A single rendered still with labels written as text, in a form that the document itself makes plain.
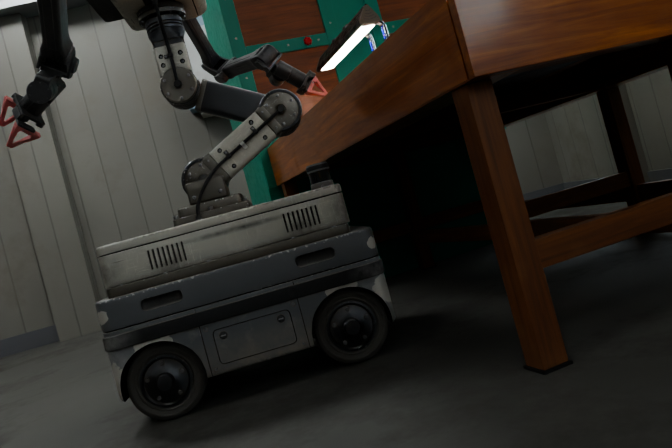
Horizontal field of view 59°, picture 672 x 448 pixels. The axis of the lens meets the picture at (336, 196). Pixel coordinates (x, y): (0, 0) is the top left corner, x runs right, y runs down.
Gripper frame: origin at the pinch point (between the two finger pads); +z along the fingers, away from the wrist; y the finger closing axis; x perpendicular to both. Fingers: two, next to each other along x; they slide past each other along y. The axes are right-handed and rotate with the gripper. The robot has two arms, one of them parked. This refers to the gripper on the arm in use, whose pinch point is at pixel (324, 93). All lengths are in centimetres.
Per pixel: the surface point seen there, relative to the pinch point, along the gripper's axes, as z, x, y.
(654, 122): 193, -106, 66
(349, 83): -2.5, 11.2, -48.0
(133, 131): -76, 6, 253
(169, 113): -59, -17, 247
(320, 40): -1, -51, 76
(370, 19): 3.4, -33.1, -2.4
